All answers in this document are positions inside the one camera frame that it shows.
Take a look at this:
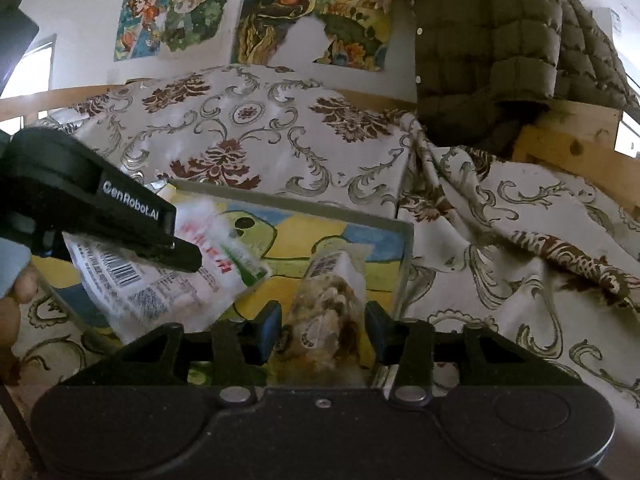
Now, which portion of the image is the cartoon children wall poster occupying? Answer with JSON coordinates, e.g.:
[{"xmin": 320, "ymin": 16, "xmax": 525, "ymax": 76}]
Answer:
[{"xmin": 113, "ymin": 0, "xmax": 237, "ymax": 63}]

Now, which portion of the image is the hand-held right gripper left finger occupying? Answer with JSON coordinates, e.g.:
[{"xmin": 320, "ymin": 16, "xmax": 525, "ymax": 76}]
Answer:
[{"xmin": 65, "ymin": 301, "xmax": 284, "ymax": 406}]

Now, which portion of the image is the dark flat panel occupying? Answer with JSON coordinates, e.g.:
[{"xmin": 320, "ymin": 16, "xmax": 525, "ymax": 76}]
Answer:
[{"xmin": 0, "ymin": 0, "xmax": 40, "ymax": 99}]

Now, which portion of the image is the clear packet of brown snacks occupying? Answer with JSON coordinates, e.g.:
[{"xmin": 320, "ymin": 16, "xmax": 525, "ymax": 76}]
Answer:
[{"xmin": 269, "ymin": 239, "xmax": 382, "ymax": 387}]

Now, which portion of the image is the yellow floral wall poster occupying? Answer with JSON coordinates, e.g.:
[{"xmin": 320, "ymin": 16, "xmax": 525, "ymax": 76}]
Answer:
[{"xmin": 230, "ymin": 0, "xmax": 394, "ymax": 73}]

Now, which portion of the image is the person's left hand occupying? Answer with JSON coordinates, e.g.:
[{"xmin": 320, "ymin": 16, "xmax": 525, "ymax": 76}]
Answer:
[{"xmin": 0, "ymin": 264, "xmax": 39, "ymax": 352}]

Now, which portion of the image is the white box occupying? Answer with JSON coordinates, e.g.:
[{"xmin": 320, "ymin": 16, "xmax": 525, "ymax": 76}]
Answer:
[{"xmin": 614, "ymin": 109, "xmax": 640, "ymax": 157}]

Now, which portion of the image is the grey tray with cartoon print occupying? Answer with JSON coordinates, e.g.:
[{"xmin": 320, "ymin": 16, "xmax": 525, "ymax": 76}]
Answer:
[{"xmin": 30, "ymin": 177, "xmax": 417, "ymax": 387}]

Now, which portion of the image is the floral printed blanket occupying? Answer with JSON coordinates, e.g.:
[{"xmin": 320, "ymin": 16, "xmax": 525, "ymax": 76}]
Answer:
[{"xmin": 0, "ymin": 64, "xmax": 640, "ymax": 413}]

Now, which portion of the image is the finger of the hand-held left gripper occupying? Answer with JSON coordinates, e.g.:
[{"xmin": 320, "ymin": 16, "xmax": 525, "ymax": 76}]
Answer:
[{"xmin": 131, "ymin": 236, "xmax": 204, "ymax": 274}]

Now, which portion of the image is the olive quilted jacket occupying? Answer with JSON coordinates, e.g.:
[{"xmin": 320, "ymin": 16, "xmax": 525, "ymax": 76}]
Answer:
[{"xmin": 414, "ymin": 0, "xmax": 640, "ymax": 155}]

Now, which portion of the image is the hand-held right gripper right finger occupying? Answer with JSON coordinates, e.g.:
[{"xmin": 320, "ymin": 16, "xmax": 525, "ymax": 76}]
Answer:
[{"xmin": 364, "ymin": 302, "xmax": 584, "ymax": 407}]

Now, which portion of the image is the white snack packet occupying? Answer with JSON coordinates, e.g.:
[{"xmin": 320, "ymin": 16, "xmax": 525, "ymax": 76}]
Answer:
[{"xmin": 64, "ymin": 194, "xmax": 274, "ymax": 346}]

